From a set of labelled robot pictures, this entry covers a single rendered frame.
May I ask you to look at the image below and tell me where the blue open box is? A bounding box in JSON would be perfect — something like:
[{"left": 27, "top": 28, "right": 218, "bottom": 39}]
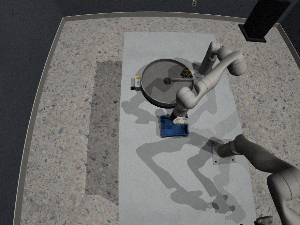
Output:
[{"left": 161, "top": 115, "right": 189, "bottom": 137}]

